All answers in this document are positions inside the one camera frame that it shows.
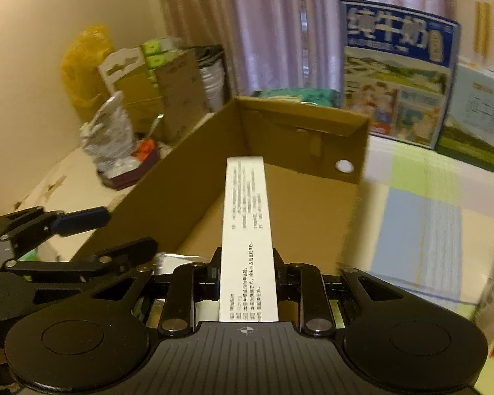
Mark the teal green packet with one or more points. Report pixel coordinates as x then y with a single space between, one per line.
325 97

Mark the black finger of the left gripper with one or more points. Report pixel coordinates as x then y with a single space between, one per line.
118 260

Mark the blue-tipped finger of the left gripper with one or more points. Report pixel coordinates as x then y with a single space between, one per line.
67 224

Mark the crumpled silver foil bag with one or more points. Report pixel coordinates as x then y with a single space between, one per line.
108 139

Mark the dark red octagonal tray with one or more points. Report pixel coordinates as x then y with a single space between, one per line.
130 172

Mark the pink sheer curtain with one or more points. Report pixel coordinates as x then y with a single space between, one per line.
273 43

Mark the wooden wall hanger strips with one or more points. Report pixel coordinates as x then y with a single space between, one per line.
483 29

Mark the light blue milk carton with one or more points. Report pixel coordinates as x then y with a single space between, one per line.
467 133

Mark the checked blue green tablecloth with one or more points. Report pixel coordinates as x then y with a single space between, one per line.
424 222

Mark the white shopping bag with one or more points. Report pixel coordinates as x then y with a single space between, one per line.
212 70

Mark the yellow plastic bag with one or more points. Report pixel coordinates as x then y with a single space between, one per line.
79 72

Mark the green tissue packs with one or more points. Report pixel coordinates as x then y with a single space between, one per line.
159 52

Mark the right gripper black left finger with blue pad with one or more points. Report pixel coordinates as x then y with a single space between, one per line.
192 292

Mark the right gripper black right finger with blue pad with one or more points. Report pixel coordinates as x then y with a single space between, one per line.
302 298

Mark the dark blue milk carton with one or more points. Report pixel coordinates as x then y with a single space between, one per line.
398 66

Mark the large white medicine box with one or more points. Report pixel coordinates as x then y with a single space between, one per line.
248 289

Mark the small brown cardboard carton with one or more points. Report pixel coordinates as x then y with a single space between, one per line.
183 96

